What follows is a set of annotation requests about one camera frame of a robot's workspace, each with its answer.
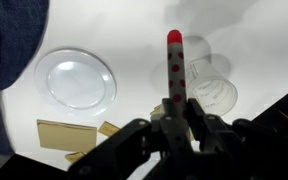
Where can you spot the white round plate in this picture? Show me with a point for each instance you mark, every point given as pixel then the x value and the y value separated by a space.
pixel 75 80

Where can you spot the clear plastic measuring cup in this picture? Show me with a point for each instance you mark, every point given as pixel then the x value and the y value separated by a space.
pixel 214 93

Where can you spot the small brown cardboard piece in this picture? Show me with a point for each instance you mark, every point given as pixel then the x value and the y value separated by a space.
pixel 74 156
pixel 108 128

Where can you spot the white marker with red dots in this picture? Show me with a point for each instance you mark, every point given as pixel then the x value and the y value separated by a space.
pixel 176 76

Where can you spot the rectangular brown cardboard sheet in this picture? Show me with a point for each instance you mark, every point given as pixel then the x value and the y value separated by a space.
pixel 67 135

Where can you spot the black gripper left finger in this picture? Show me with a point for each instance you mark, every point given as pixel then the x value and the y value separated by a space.
pixel 124 150

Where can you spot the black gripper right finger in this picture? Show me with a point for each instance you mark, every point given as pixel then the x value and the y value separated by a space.
pixel 224 143

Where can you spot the dark blue cloth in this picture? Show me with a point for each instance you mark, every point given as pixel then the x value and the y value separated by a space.
pixel 7 40

